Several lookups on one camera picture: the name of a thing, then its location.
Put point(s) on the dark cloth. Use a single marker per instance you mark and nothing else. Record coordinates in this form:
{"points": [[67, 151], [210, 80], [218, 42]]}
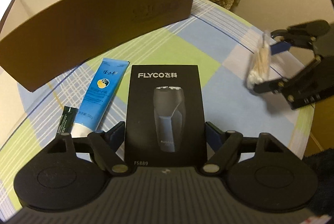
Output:
{"points": [[321, 174]]}

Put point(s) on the packet of cotton swabs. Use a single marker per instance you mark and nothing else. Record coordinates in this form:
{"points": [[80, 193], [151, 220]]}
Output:
{"points": [[261, 62]]}

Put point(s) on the desktop with checked tablecloth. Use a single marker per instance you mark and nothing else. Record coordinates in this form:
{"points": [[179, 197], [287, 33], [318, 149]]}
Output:
{"points": [[182, 44]]}

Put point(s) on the small dark green sachet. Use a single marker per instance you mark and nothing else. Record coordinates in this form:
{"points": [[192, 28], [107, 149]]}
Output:
{"points": [[65, 119]]}

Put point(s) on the brown cardboard box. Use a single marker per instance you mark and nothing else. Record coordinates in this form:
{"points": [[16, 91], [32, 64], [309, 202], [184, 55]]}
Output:
{"points": [[91, 23]]}

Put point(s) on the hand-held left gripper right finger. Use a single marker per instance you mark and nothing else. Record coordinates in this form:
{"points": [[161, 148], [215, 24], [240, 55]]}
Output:
{"points": [[212, 134]]}

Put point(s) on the black shaver box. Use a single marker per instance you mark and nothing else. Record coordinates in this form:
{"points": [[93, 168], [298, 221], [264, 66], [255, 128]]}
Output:
{"points": [[164, 109]]}

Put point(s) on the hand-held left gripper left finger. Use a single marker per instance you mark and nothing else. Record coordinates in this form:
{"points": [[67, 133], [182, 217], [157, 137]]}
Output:
{"points": [[116, 134]]}

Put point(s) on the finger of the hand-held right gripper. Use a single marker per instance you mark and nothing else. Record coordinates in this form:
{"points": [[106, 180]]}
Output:
{"points": [[287, 83], [302, 33]]}

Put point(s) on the blue hand cream tube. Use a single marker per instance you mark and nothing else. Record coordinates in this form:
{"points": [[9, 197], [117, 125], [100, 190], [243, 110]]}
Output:
{"points": [[97, 93]]}

